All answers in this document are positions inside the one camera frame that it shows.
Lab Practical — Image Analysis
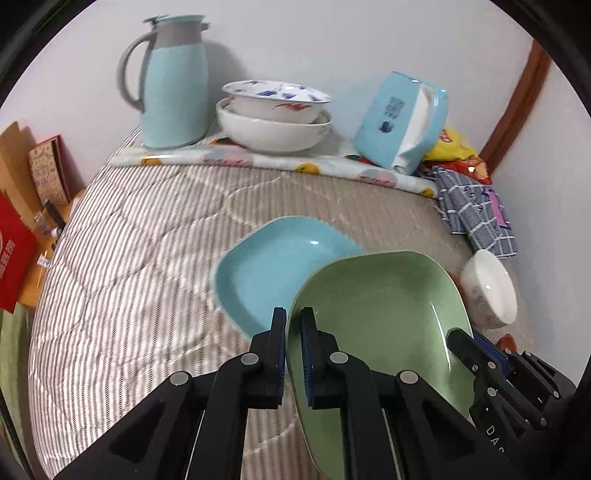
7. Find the white ceramic bowl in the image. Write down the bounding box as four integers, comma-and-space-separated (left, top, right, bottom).
460, 250, 518, 329

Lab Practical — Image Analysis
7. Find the green square plate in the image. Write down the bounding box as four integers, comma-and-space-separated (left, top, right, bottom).
287, 251, 474, 479

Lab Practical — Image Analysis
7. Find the blue square plate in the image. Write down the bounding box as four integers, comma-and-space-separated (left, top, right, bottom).
213, 216, 365, 337

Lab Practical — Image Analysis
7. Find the striped quilted table cover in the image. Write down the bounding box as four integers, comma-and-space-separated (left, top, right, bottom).
28, 153, 471, 477

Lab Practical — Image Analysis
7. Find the grey checked cloth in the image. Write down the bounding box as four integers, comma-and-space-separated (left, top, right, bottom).
433, 167, 518, 259

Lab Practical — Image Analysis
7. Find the red snack bag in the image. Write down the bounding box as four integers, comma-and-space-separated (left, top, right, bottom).
433, 155, 492, 185

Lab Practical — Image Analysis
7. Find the yellow chips bag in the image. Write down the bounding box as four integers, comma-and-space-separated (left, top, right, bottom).
422, 128, 477, 162

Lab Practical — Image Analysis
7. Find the red paper bag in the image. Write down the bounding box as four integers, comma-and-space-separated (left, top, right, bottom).
0, 194, 37, 313

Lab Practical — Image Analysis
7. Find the fruit print rolled mat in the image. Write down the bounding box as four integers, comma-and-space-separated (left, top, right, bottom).
109, 142, 438, 199

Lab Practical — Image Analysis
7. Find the light blue electric kettle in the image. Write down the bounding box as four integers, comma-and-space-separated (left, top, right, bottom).
353, 72, 449, 175

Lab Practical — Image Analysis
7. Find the large white bowl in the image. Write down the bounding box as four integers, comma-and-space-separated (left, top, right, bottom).
215, 98, 332, 153

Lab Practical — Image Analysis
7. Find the patterned brown box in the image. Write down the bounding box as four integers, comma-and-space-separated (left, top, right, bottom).
27, 135, 72, 205

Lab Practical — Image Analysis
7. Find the blue patterned white bowl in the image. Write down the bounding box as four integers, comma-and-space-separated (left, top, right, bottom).
221, 80, 332, 124

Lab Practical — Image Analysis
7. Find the light blue thermos jug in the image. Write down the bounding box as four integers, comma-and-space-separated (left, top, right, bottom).
116, 15, 209, 149

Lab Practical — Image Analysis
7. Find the brown wooden door frame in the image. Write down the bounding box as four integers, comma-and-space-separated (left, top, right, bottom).
480, 40, 552, 175

